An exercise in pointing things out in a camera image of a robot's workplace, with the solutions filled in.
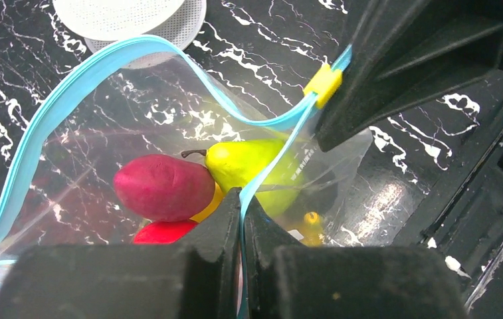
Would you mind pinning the red toy apple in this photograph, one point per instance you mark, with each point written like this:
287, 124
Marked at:
163, 233

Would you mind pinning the clear zip top bag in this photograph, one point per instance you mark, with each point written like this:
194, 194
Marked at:
144, 96

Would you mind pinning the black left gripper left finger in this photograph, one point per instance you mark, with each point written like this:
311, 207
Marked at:
195, 277

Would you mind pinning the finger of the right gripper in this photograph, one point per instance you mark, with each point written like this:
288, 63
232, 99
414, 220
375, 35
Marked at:
405, 53

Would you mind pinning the white perforated filament spool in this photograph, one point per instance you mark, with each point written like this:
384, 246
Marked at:
103, 22

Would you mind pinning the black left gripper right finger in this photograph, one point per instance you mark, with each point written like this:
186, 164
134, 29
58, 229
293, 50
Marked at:
287, 279

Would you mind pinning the green toy pear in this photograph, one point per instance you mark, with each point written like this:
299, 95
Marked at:
235, 164

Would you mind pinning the reddish toy sweet potato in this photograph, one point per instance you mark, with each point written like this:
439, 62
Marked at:
163, 188

